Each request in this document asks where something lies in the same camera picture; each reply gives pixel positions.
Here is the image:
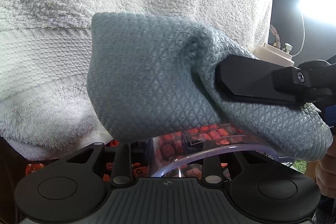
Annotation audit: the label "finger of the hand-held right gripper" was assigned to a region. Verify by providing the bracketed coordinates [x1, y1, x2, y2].
[322, 105, 336, 132]
[215, 54, 336, 109]

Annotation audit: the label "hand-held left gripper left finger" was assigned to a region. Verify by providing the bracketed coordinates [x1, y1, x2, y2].
[59, 140, 149, 187]

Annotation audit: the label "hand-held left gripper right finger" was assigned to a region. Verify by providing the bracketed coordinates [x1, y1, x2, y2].
[202, 152, 267, 186]

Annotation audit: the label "clear plastic measuring cup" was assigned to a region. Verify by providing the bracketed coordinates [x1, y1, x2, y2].
[147, 122, 298, 178]

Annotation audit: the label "pale teal cleaning cloth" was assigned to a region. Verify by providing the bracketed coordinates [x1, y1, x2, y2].
[87, 12, 333, 161]

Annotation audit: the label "person's right hand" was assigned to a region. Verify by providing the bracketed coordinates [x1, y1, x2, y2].
[315, 152, 336, 199]

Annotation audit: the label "green leaf print packet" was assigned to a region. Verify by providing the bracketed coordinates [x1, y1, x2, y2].
[291, 160, 310, 175]

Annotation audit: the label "red and black keyboard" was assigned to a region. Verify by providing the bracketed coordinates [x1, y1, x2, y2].
[25, 124, 237, 184]

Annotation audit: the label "white terry towel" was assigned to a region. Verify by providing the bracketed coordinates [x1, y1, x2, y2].
[0, 0, 273, 161]

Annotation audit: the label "woven rope decoration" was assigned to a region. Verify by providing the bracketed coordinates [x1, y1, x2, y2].
[269, 25, 282, 49]

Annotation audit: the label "white cable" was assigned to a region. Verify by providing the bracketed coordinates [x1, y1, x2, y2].
[291, 13, 306, 59]

